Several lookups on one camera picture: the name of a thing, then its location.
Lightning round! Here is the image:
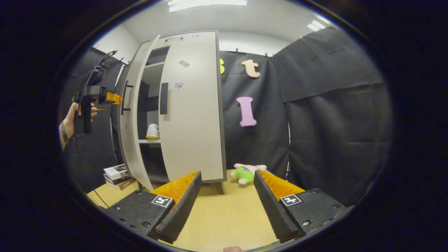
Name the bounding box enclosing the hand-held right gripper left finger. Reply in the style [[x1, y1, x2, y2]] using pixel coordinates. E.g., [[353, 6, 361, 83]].
[[105, 171, 203, 244]]

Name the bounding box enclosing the dark book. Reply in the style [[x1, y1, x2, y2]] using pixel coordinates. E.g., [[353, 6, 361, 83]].
[[104, 175, 131, 185]]

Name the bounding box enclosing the white shoe cabinet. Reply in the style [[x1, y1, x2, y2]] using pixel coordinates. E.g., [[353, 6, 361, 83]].
[[135, 31, 227, 195]]

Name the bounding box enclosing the white book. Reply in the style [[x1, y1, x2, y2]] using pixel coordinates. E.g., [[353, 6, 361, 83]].
[[103, 164, 130, 180]]

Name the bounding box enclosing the green and pink plush toy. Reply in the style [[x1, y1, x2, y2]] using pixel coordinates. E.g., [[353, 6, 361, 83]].
[[230, 163, 267, 186]]

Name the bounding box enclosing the ceiling light panel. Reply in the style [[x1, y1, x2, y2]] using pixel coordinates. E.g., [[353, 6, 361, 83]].
[[307, 20, 326, 32], [168, 0, 248, 13]]

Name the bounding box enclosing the white sneaker shoe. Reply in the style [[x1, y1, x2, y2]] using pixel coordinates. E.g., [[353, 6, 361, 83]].
[[146, 123, 160, 140]]

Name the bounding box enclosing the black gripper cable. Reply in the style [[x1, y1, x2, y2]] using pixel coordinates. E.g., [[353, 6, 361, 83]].
[[86, 189, 110, 210], [75, 50, 118, 134]]

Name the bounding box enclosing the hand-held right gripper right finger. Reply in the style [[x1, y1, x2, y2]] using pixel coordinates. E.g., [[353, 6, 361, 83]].
[[253, 170, 347, 244]]

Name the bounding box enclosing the white cabinet door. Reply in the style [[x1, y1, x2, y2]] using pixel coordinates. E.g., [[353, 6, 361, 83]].
[[158, 31, 225, 183], [119, 34, 161, 192]]

